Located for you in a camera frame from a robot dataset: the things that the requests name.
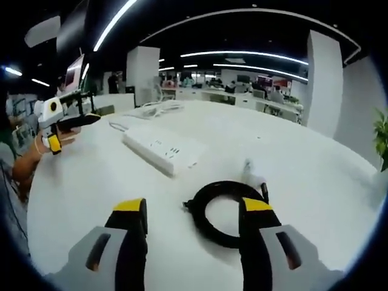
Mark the white desk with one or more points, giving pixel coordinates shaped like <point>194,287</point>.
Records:
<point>91,182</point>

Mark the long ceiling light strip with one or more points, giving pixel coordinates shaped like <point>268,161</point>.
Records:
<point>113,22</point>

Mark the black metal stand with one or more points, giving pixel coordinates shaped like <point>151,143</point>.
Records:
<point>86,101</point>

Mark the person's left hand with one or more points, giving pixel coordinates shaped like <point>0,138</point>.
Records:
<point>68,140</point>

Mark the potted green plant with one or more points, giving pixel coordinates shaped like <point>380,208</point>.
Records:
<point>382,142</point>

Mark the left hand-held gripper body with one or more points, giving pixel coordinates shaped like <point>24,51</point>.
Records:
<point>50,116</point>

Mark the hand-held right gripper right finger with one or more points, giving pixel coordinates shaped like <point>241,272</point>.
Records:
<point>254,242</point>

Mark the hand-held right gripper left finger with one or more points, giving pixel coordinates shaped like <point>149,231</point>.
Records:
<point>130,242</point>

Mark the large display screen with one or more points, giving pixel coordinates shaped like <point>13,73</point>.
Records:
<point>74,72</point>

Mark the white power strip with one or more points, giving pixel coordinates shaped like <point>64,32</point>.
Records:
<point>157,151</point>

